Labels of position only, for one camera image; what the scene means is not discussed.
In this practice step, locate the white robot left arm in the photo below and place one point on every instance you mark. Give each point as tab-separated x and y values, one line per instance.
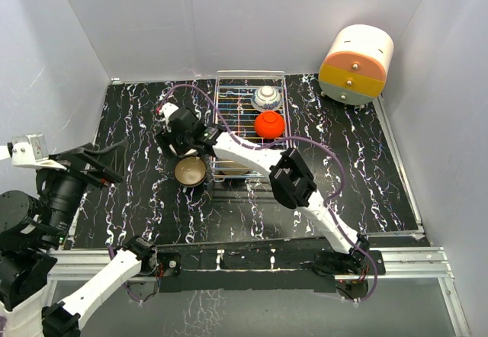
33	226

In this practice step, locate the round mini drawer cabinet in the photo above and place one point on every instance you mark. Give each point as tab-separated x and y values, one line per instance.
355	69

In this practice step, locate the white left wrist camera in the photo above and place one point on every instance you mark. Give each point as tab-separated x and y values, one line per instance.
30	152

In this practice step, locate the red bowl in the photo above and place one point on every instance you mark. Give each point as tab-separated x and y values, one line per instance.
269	125

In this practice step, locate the white wire dish rack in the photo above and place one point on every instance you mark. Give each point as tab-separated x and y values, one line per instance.
232	97

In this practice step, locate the black bowl with beige outside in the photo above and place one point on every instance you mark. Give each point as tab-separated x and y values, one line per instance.
232	168

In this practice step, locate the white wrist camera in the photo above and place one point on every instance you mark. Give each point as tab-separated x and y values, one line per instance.
166	110
30	152

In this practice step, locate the white bowl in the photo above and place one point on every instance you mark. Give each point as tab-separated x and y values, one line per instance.
180	153

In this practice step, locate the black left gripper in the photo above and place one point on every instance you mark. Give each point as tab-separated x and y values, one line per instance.
109	162

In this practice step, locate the blue floral porcelain bowl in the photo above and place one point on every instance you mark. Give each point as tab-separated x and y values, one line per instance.
266	98

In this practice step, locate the aluminium frame rail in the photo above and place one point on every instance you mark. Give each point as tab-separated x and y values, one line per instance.
266	267

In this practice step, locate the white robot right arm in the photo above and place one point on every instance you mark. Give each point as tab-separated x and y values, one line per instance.
291	180

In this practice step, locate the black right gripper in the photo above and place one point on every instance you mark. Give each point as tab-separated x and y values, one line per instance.
167	137

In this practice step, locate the tan bowl with brown rim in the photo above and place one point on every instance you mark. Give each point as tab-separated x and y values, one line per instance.
190	171

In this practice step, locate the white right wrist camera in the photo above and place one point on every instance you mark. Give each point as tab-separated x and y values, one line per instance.
166	110

